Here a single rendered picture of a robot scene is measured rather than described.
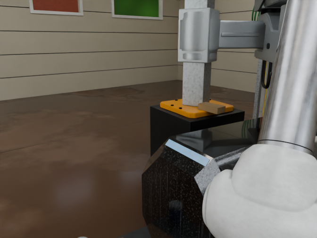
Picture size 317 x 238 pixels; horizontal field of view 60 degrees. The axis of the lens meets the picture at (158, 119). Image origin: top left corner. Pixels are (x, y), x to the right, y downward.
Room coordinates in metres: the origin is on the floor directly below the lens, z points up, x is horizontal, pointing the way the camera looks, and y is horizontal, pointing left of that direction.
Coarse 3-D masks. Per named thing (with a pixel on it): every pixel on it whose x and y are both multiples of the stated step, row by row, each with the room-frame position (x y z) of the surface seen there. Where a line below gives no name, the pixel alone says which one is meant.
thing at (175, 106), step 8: (160, 104) 2.41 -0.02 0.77; (168, 104) 2.36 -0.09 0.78; (176, 104) 2.36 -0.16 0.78; (224, 104) 2.36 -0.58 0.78; (176, 112) 2.21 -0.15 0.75; (184, 112) 2.11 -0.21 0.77; (192, 112) 2.08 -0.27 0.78; (200, 112) 2.09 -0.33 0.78; (208, 112) 2.13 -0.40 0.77; (224, 112) 2.23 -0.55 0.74
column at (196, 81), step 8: (192, 0) 2.31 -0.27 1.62; (200, 0) 2.27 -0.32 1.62; (208, 0) 2.26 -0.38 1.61; (184, 8) 2.34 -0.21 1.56; (184, 64) 2.33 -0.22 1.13; (192, 64) 2.30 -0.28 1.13; (200, 64) 2.26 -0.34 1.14; (208, 64) 2.33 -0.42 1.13; (184, 72) 2.33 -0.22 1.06; (192, 72) 2.30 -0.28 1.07; (200, 72) 2.26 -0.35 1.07; (208, 72) 2.34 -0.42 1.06; (184, 80) 2.33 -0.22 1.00; (192, 80) 2.29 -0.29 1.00; (200, 80) 2.26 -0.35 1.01; (208, 80) 2.35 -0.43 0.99; (184, 88) 2.33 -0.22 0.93; (192, 88) 2.29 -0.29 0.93; (200, 88) 2.26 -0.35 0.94; (208, 88) 2.36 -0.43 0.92; (184, 96) 2.33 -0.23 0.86; (192, 96) 2.29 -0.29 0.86; (200, 96) 2.26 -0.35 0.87; (208, 96) 2.37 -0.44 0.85; (184, 104) 2.33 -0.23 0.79; (192, 104) 2.29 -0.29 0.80
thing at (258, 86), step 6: (252, 12) 3.83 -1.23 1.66; (252, 18) 3.83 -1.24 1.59; (258, 66) 4.01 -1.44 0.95; (258, 72) 4.00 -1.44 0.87; (258, 78) 4.00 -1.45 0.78; (258, 84) 3.99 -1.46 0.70; (258, 90) 3.98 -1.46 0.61; (258, 96) 3.97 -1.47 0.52; (258, 102) 3.98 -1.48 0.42; (264, 102) 4.05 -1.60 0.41; (258, 108) 3.99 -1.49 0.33; (258, 114) 4.00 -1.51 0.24
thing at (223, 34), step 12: (180, 24) 2.31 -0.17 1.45; (192, 24) 2.22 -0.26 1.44; (204, 24) 2.21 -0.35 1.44; (216, 24) 2.25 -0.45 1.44; (228, 24) 2.33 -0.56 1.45; (240, 24) 2.34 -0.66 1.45; (252, 24) 2.36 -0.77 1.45; (264, 24) 2.38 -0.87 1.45; (180, 36) 2.31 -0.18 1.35; (192, 36) 2.22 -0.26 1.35; (204, 36) 2.21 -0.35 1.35; (216, 36) 2.26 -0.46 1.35; (228, 36) 2.32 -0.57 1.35; (240, 36) 2.34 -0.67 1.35; (252, 36) 2.36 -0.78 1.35; (264, 36) 2.38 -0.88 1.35; (180, 48) 2.30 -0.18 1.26; (192, 48) 2.22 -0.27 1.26; (204, 48) 2.21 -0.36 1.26; (216, 48) 2.27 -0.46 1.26; (228, 48) 2.34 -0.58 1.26; (240, 48) 2.36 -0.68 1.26; (252, 48) 2.39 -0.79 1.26
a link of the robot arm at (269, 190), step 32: (288, 0) 0.66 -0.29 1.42; (288, 32) 0.60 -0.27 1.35; (288, 64) 0.55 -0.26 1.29; (288, 96) 0.51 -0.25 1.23; (288, 128) 0.48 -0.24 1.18; (256, 160) 0.45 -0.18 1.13; (288, 160) 0.43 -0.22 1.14; (224, 192) 0.44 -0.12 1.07; (256, 192) 0.41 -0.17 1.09; (288, 192) 0.39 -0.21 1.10; (224, 224) 0.41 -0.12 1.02; (256, 224) 0.38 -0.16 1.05; (288, 224) 0.37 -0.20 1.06
